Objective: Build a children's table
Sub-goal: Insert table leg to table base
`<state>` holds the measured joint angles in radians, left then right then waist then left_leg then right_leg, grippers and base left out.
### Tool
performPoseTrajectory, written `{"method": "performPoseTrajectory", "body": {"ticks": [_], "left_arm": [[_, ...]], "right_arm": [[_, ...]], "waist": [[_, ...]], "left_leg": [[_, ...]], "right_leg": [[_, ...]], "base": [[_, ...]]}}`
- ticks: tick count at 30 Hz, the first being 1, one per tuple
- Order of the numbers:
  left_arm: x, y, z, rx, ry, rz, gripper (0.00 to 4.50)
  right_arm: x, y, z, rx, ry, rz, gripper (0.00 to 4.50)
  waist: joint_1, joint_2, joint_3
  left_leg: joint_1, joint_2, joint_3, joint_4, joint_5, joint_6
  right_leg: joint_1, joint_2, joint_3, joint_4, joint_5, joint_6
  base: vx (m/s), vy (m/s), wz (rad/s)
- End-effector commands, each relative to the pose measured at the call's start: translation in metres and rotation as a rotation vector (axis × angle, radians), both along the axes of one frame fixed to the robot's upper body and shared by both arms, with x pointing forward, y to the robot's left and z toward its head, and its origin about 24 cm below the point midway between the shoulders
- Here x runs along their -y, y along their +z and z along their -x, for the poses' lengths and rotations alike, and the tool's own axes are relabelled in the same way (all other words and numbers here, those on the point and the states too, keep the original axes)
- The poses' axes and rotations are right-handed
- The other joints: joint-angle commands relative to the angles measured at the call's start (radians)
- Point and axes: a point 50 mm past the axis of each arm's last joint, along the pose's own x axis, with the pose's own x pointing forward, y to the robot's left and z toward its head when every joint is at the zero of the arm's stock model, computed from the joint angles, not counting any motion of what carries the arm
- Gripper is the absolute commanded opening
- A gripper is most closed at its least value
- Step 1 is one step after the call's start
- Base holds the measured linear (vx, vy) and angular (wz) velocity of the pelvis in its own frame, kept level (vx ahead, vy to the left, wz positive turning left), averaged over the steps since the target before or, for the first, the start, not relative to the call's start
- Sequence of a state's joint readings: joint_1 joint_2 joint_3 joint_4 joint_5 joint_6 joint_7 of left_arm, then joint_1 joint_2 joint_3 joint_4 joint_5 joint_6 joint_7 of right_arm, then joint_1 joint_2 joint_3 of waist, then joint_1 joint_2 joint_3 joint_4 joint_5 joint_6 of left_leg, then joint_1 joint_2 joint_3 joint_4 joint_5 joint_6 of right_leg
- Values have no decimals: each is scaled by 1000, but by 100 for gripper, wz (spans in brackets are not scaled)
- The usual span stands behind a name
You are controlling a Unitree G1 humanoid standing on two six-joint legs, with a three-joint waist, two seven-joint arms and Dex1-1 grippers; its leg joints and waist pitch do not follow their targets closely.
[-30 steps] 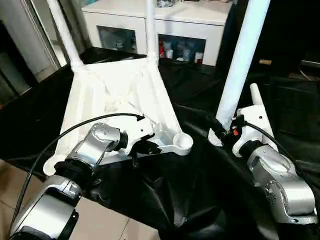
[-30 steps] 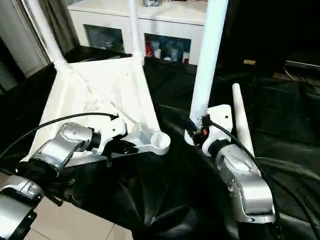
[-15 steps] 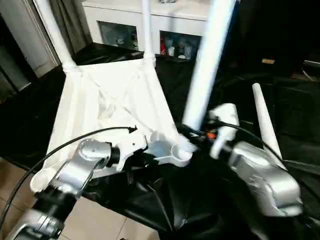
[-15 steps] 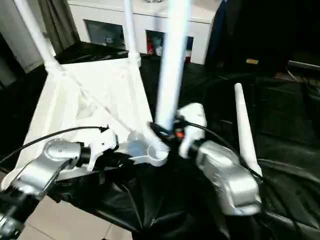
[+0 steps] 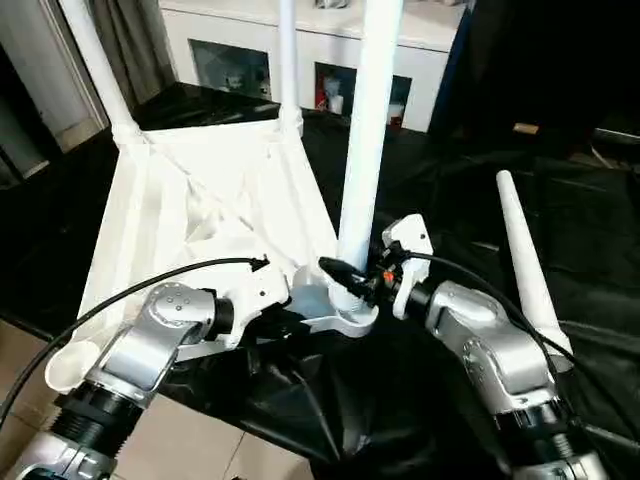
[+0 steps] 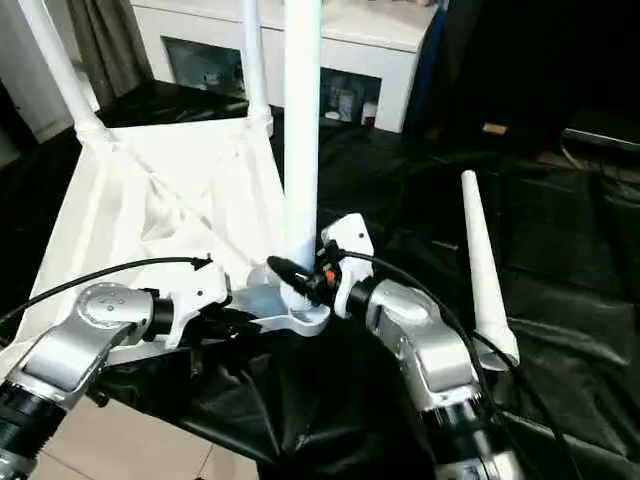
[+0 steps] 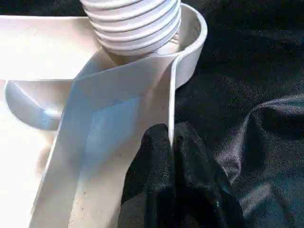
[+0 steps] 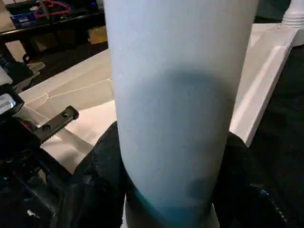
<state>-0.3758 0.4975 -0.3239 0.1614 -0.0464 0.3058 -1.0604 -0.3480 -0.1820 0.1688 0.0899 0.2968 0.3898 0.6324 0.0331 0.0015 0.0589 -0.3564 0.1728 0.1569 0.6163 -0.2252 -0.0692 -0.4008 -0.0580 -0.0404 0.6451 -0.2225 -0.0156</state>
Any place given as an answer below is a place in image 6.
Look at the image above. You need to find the black side table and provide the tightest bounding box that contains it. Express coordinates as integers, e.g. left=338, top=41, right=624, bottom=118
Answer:
left=561, top=126, right=640, bottom=152

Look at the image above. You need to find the black mat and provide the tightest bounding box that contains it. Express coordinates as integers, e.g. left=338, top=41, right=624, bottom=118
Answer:
left=0, top=81, right=640, bottom=480

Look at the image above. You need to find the grey curtain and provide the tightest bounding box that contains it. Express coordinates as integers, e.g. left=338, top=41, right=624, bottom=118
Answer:
left=66, top=0, right=155, bottom=112

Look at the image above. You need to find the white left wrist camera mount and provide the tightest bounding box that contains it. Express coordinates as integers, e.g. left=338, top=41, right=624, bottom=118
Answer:
left=163, top=261, right=235, bottom=350

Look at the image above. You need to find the black cabinet gold label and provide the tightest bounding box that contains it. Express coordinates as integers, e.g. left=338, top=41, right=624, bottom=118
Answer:
left=413, top=0, right=572, bottom=147

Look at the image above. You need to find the white glass-door cabinet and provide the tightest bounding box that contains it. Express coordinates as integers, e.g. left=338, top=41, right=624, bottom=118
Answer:
left=131, top=0, right=435, bottom=135

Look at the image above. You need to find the white plastic table leg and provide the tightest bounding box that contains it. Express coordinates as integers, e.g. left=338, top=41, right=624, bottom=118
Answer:
left=458, top=168, right=522, bottom=367
left=278, top=0, right=326, bottom=312
left=16, top=0, right=110, bottom=147
left=240, top=0, right=276, bottom=135

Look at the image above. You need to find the white plastic table top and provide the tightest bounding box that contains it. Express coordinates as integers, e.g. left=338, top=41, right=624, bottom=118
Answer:
left=0, top=117, right=335, bottom=372

